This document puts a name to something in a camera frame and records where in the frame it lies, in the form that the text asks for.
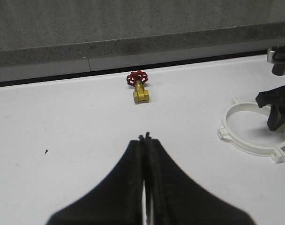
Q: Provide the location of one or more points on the dark brown cylindrical capacitor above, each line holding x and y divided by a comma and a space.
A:
278, 68

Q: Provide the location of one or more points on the brass valve red handwheel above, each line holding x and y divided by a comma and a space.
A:
137, 80

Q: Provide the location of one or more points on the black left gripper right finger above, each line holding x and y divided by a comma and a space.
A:
173, 198

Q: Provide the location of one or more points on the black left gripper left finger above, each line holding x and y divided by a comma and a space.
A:
116, 200

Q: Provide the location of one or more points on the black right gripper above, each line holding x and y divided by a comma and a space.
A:
275, 98

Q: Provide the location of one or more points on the white half pipe clamp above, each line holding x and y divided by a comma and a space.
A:
246, 106
275, 152

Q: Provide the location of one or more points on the grey stone counter ledge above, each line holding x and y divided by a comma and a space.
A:
52, 39

